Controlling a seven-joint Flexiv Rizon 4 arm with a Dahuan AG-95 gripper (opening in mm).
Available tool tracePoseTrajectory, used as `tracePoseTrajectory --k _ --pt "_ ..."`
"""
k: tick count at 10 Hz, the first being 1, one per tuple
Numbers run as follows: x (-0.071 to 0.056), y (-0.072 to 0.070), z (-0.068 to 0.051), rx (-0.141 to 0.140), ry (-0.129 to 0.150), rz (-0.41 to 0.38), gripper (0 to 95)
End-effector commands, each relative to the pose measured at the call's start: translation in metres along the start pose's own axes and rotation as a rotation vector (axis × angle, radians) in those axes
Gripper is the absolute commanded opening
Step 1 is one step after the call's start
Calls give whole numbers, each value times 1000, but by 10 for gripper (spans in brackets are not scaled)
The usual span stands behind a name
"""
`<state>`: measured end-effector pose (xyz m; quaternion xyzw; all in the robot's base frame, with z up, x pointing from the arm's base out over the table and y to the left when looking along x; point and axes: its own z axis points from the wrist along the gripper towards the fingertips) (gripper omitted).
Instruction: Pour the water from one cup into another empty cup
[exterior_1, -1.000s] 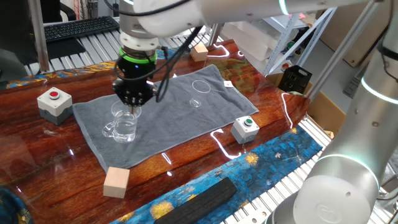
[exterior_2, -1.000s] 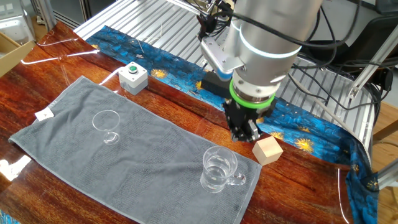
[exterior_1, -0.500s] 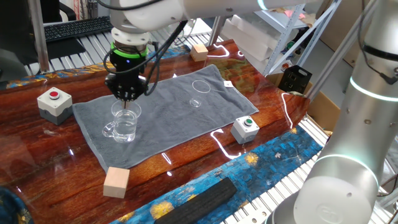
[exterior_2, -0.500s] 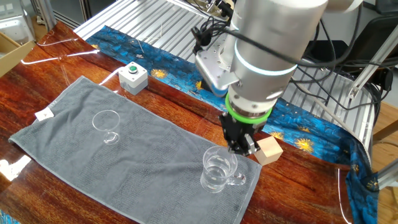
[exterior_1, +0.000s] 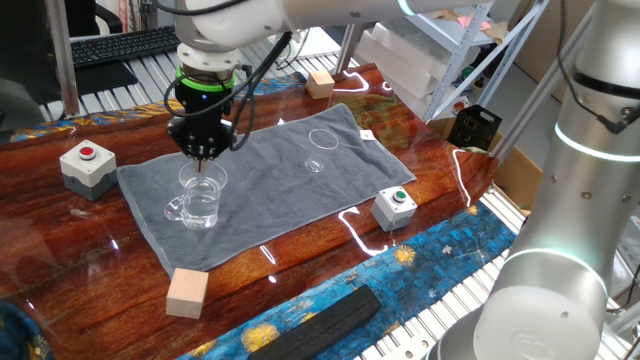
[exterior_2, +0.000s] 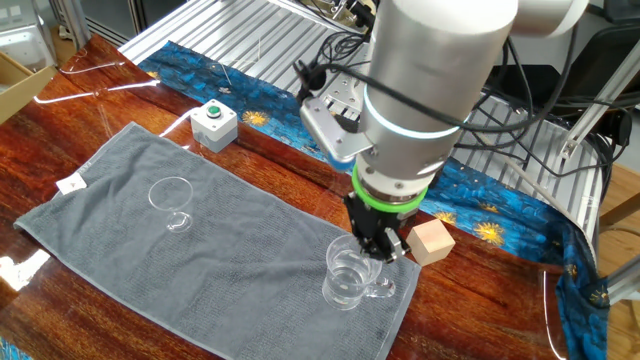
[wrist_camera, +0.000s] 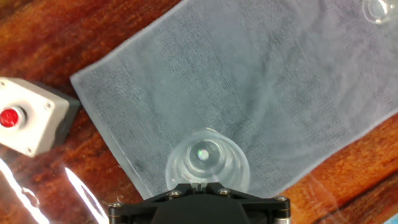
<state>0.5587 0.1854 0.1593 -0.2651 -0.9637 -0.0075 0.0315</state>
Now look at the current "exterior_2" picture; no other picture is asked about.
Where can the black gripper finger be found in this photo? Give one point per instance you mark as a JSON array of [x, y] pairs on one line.
[[352, 220], [395, 247]]

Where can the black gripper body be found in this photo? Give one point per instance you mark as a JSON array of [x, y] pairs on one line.
[[375, 222]]

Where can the clear glass mug with water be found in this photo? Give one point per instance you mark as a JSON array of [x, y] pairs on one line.
[[345, 290]]

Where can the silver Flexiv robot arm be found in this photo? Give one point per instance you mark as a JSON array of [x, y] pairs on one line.
[[425, 75]]

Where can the empty clear plastic cup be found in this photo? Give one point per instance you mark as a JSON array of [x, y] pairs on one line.
[[175, 220]]

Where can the light wooden cube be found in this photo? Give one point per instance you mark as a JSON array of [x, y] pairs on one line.
[[430, 245]]

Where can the blue starry tablecloth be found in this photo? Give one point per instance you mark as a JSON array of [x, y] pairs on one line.
[[500, 210]]

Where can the grey towel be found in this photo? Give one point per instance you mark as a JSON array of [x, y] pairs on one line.
[[225, 275]]

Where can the green push button box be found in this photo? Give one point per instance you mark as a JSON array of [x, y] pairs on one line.
[[212, 132]]

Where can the light wooden desk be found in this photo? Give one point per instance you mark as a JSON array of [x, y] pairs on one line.
[[622, 330]]

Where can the dark framed cabinet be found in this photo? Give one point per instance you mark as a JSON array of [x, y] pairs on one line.
[[150, 15]]

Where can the brown cardboard box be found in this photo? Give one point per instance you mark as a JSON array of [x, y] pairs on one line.
[[20, 95]]

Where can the silver metal case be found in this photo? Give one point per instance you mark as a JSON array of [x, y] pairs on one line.
[[25, 40]]

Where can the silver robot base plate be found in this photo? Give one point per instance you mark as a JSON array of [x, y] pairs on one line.
[[345, 95]]

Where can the aluminium frame post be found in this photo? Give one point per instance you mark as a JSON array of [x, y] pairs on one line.
[[80, 25], [600, 100], [625, 282]]

